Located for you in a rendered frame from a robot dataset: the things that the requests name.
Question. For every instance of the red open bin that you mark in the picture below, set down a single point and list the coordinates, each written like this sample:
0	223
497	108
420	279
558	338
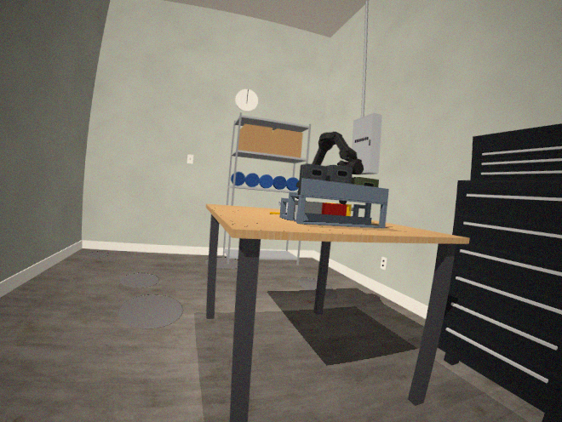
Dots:
334	209

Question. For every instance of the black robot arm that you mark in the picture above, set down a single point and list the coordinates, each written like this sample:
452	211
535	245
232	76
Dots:
325	143

